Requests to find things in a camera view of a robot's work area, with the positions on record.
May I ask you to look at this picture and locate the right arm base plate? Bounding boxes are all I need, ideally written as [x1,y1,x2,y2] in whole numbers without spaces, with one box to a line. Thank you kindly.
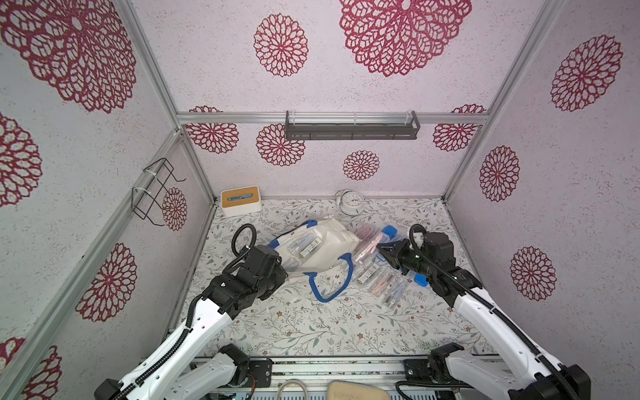
[403,356,451,386]

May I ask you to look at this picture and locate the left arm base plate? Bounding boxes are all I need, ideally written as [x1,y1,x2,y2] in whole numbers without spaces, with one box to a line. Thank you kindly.
[223,358,273,389]

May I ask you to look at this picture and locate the beige object at front edge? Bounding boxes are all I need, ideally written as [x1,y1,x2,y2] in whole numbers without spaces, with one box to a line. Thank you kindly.
[326,381,391,400]

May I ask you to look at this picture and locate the white tissue box wooden top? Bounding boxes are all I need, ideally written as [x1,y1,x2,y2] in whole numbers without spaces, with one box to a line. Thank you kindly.
[220,186,263,218]

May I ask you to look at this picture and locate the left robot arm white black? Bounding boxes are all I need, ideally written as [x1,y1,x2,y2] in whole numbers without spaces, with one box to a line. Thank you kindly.
[94,240,288,399]

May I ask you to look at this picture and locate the black wall shelf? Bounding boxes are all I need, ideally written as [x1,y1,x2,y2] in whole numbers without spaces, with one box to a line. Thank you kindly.
[284,112,421,141]

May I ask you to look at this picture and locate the white canvas bag blue handles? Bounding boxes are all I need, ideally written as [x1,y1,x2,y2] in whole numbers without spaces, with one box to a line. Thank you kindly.
[268,217,360,303]

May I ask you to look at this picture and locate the black wire wall rack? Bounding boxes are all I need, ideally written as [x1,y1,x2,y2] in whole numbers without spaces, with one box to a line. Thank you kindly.
[130,158,188,231]

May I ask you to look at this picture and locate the white cable loop front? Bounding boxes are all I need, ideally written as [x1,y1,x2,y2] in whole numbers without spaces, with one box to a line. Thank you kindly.
[276,379,311,400]

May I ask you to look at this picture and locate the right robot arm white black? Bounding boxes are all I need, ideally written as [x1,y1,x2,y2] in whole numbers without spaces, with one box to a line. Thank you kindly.
[377,224,592,399]

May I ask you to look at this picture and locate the clear pink compass set case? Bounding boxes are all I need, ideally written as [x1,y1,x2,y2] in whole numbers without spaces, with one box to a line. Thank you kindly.
[353,232,390,267]

